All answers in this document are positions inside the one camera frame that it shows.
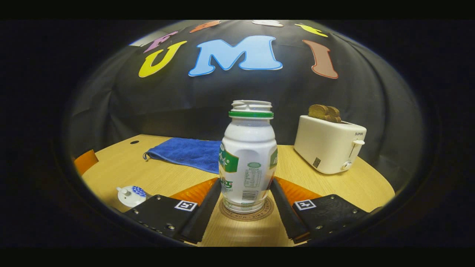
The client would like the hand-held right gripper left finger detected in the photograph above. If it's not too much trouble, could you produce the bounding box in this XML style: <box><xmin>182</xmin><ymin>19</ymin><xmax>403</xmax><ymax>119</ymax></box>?
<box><xmin>124</xmin><ymin>177</ymin><xmax>222</xmax><ymax>244</ymax></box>

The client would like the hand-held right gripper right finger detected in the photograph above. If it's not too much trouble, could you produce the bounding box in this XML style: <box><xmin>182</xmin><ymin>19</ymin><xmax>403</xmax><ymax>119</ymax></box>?
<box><xmin>270</xmin><ymin>177</ymin><xmax>383</xmax><ymax>244</ymax></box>

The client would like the round cork coaster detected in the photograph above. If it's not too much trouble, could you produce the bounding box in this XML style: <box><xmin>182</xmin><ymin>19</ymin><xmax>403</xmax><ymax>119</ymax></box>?
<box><xmin>219</xmin><ymin>197</ymin><xmax>275</xmax><ymax>222</ymax></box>

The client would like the white teacup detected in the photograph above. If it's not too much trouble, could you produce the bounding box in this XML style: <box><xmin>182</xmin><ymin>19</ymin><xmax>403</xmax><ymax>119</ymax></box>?
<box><xmin>117</xmin><ymin>187</ymin><xmax>151</xmax><ymax>208</ymax></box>

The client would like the white water bottle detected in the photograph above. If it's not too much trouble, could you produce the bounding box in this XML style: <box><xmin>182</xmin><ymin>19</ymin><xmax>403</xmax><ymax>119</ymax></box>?
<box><xmin>219</xmin><ymin>100</ymin><xmax>278</xmax><ymax>214</ymax></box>

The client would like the blue towel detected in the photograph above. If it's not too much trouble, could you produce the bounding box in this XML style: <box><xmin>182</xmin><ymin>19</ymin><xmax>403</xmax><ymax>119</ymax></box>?
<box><xmin>143</xmin><ymin>138</ymin><xmax>222</xmax><ymax>175</ymax></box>

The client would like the white toaster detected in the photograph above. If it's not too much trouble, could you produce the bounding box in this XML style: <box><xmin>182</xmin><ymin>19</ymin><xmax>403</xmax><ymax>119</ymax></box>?
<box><xmin>294</xmin><ymin>115</ymin><xmax>367</xmax><ymax>175</ymax></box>

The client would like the brown toast slice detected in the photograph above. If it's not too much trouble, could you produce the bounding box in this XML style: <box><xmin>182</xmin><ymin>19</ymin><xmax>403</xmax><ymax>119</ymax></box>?
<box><xmin>308</xmin><ymin>104</ymin><xmax>331</xmax><ymax>121</ymax></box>
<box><xmin>326</xmin><ymin>106</ymin><xmax>342</xmax><ymax>123</ymax></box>

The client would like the black backdrop cloth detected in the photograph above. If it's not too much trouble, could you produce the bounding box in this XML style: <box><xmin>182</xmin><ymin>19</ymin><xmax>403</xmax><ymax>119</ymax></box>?
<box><xmin>69</xmin><ymin>20</ymin><xmax>423</xmax><ymax>193</ymax></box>

